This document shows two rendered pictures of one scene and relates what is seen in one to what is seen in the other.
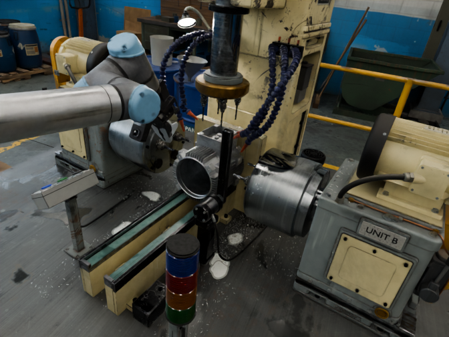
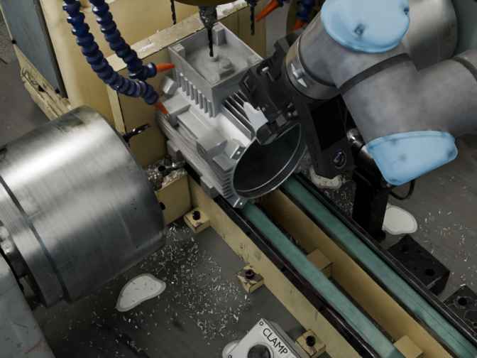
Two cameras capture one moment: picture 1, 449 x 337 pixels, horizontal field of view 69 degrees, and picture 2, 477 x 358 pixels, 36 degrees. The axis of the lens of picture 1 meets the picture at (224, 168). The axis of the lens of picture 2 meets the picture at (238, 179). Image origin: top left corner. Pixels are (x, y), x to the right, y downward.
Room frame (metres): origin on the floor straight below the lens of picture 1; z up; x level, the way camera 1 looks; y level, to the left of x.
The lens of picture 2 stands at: (0.67, 0.82, 1.90)
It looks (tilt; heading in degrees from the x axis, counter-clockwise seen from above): 51 degrees down; 296
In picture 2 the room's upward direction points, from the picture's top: 3 degrees counter-clockwise
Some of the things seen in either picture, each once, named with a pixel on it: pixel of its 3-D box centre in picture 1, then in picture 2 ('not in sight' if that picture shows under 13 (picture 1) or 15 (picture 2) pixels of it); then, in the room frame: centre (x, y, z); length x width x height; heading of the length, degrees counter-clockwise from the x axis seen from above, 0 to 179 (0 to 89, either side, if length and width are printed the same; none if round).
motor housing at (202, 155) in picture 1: (209, 167); (233, 125); (1.04, 0.06, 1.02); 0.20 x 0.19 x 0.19; 150
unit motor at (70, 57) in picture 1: (84, 91); not in sight; (1.33, 0.63, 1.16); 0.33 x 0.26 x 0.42; 61
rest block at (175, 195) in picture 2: not in sight; (165, 189); (1.16, 0.12, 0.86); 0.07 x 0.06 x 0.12; 61
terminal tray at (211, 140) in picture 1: (217, 141); (216, 69); (1.08, 0.04, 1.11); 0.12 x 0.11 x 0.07; 150
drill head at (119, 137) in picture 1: (139, 133); (40, 223); (1.22, 0.36, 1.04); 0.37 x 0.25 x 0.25; 61
